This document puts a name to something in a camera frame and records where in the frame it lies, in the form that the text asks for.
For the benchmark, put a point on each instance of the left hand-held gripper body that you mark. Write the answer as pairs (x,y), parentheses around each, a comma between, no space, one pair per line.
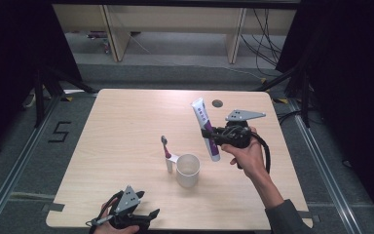
(128,200)

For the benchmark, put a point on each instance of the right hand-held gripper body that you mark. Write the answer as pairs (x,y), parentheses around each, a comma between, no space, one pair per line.
(240,135)

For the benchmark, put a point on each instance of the white and purple toothpaste tube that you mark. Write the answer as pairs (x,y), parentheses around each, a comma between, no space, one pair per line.
(201,112)

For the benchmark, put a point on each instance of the pink toothbrush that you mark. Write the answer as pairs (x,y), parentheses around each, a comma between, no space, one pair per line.
(166,151)

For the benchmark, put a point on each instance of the person's right hand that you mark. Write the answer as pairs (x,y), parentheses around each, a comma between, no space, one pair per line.
(250,159)

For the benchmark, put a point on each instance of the person's left hand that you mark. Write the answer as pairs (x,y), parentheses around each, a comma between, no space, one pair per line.
(110,230)

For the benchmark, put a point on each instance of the yellow and black floor tape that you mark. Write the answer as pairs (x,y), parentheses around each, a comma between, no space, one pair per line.
(67,98)
(280,100)

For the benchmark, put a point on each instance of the black metal stand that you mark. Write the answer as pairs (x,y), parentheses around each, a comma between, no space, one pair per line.
(39,104)
(305,104)

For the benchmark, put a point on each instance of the grey tape strip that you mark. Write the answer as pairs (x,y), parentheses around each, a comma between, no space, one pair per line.
(53,207)

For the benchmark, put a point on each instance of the black curtain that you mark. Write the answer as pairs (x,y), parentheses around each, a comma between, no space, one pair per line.
(354,81)
(9,65)

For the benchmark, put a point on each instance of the light wooden shelf unit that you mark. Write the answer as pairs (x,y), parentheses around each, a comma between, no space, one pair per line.
(120,39)

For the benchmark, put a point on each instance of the aluminium floor rail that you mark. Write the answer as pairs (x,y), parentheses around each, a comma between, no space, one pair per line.
(321,162)
(19,162)

